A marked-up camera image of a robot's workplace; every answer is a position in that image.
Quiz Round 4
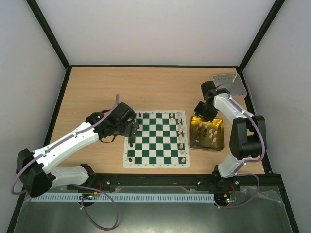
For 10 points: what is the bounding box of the light blue slotted cable duct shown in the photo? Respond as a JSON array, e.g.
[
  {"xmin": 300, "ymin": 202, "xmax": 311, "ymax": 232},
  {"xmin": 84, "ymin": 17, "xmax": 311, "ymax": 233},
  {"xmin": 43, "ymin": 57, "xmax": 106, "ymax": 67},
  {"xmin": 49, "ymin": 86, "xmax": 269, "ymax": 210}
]
[{"xmin": 30, "ymin": 193, "xmax": 214, "ymax": 203}]

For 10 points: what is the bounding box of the grey metal tin box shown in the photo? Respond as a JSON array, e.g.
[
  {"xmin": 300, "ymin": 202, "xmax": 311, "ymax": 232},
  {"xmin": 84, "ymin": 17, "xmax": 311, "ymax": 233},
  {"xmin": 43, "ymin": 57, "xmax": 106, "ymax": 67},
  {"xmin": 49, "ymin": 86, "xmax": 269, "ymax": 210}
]
[{"xmin": 213, "ymin": 73, "xmax": 247, "ymax": 97}]

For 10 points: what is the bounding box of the black cage frame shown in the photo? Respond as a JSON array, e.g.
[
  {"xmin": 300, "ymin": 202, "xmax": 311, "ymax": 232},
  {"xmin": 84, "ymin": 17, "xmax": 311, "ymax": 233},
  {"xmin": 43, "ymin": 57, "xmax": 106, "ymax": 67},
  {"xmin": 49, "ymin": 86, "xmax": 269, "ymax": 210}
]
[{"xmin": 4, "ymin": 0, "xmax": 300, "ymax": 233}]

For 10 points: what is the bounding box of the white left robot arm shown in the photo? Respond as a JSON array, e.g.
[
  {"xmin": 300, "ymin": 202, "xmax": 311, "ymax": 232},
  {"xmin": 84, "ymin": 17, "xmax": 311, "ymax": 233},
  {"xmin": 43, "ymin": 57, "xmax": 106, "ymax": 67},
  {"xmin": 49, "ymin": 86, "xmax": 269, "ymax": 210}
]
[{"xmin": 17, "ymin": 102, "xmax": 138, "ymax": 197}]

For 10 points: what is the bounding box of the green white chess board mat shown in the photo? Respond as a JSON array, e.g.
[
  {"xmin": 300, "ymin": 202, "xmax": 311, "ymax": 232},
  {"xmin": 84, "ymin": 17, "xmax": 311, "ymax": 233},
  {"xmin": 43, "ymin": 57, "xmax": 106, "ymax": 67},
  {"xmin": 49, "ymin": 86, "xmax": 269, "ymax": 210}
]
[{"xmin": 123, "ymin": 110, "xmax": 190, "ymax": 169}]

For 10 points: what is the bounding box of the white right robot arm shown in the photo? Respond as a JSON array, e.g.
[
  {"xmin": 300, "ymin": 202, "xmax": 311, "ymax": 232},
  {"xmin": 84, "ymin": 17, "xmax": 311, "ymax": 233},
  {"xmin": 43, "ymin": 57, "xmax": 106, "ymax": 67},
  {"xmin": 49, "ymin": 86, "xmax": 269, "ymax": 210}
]
[{"xmin": 194, "ymin": 81, "xmax": 266, "ymax": 190}]

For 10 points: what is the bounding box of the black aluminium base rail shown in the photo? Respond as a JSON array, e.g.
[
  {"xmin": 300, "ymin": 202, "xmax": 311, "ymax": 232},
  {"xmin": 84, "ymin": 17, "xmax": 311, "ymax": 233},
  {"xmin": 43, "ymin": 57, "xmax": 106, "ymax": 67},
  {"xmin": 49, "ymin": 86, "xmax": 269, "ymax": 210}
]
[{"xmin": 83, "ymin": 173, "xmax": 283, "ymax": 193}]

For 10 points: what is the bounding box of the yellow transparent piece tray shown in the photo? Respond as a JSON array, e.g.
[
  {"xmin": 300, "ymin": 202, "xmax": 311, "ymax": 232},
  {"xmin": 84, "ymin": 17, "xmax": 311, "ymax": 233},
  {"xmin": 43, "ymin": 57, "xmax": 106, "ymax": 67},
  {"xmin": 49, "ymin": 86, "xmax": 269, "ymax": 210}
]
[{"xmin": 189, "ymin": 116, "xmax": 225, "ymax": 152}]

